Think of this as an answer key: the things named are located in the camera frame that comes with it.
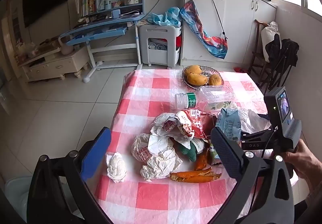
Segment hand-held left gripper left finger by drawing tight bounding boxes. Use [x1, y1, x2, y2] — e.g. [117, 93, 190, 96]
[26, 127, 119, 224]

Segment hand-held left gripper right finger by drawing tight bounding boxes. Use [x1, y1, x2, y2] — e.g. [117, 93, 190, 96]
[210, 126, 295, 224]

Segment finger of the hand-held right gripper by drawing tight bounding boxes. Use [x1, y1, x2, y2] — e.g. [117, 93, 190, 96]
[255, 113, 273, 129]
[239, 126, 276, 151]

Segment short orange mango peel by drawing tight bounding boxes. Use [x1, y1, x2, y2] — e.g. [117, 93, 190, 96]
[194, 147, 210, 171]

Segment blue drink carton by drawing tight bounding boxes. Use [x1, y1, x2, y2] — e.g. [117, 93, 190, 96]
[216, 108, 242, 142]

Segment clear plastic bottle green label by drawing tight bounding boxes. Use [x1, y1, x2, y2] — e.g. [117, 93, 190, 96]
[174, 92, 238, 112]

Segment person's right forearm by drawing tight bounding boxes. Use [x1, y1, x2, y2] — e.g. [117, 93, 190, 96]
[305, 185, 322, 216]

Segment person's right hand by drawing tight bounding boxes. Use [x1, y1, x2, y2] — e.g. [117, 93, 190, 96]
[271, 139, 322, 198]

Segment small green white wrapper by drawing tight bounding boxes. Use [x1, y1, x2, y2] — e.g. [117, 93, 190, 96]
[208, 145, 222, 166]

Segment white plastic bag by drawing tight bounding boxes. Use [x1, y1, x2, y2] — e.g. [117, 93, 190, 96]
[235, 107, 272, 136]

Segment crumpled white tissue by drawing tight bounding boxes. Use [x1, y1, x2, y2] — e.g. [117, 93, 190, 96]
[105, 152, 127, 184]

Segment long orange mango peel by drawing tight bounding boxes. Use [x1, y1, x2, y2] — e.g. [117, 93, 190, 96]
[170, 167, 222, 184]

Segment green snack packet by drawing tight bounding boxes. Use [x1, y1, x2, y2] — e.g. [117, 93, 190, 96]
[176, 139, 209, 162]

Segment red snack bag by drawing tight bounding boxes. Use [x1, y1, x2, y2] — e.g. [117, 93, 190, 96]
[176, 110, 217, 140]

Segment white red-printed paper wrapper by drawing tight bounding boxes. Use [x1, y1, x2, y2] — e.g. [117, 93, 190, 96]
[131, 134, 154, 163]
[150, 113, 182, 139]

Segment clear plastic food container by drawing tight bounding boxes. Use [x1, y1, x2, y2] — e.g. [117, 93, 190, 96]
[199, 85, 235, 104]

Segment wooden folding chair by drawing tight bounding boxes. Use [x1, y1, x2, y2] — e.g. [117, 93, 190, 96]
[248, 19, 269, 76]

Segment plain white paper wrapper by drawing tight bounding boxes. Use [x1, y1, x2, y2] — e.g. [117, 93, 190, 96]
[148, 135, 176, 156]

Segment crumpled white paper wrapper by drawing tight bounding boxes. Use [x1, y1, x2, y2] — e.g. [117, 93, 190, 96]
[139, 150, 184, 182]

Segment pink white checked tablecloth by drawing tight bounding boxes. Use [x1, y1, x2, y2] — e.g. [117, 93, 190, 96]
[94, 68, 302, 224]

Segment metal fruit plate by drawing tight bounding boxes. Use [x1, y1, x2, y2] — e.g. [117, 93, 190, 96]
[182, 65, 224, 87]

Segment white sack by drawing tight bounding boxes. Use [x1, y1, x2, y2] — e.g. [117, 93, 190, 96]
[260, 22, 281, 62]

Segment pale grey stool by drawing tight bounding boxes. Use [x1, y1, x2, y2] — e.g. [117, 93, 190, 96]
[5, 176, 31, 214]

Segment white cabinet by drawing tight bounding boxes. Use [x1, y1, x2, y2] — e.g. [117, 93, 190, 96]
[181, 0, 277, 67]

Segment cream television stand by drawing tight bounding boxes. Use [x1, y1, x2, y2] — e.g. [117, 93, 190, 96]
[18, 45, 90, 82]

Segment colourful printed bag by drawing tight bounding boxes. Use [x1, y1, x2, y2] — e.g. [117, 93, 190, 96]
[179, 0, 229, 60]

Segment blue study desk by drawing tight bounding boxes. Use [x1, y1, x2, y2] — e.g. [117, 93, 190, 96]
[58, 0, 146, 84]

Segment plastic bags on stand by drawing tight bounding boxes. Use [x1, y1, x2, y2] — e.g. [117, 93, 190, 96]
[15, 42, 38, 60]

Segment grey plastic stool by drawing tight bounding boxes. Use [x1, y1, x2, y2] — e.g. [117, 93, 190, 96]
[139, 24, 182, 67]

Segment blue plastic bag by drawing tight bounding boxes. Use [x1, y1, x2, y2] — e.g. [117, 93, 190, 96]
[147, 6, 182, 27]

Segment row of books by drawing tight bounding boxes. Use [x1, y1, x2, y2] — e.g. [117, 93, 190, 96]
[74, 0, 97, 17]

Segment black hanging cord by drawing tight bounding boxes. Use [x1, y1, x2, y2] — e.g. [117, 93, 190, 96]
[192, 0, 228, 41]

